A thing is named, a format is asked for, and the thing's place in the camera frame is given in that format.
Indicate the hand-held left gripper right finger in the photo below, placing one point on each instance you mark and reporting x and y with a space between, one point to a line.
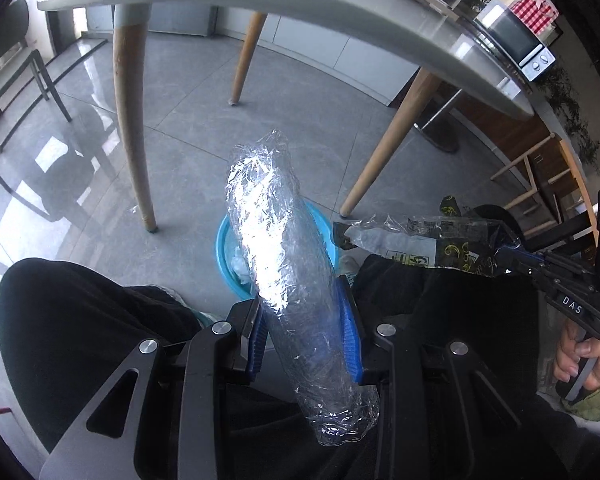
351 332

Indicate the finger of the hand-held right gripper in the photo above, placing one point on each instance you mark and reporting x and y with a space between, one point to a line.
505 225
522 258

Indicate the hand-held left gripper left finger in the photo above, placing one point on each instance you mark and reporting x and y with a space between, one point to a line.
255 345

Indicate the clear printed plastic wrapper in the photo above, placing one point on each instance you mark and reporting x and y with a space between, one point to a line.
430 245

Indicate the white plastic bag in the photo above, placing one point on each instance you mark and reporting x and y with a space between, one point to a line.
241 266

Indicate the blue plastic basket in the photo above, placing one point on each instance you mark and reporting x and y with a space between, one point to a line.
227 255

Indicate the clear plastic bottle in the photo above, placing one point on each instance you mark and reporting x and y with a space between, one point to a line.
280 240

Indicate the wooden stool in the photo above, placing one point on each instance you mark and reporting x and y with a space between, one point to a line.
520 162

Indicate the wooden counter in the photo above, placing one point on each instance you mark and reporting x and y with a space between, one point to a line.
505 125

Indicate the white microwave oven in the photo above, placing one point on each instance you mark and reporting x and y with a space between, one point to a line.
510 35

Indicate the red checkered cloth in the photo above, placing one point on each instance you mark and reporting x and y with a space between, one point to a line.
532 7

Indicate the kitchen counter with cabinets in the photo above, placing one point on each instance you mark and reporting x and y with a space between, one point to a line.
305 45

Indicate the silver refrigerator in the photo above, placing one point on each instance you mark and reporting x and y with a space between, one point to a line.
180 20

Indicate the grey metal chair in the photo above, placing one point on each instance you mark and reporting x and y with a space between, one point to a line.
15 15

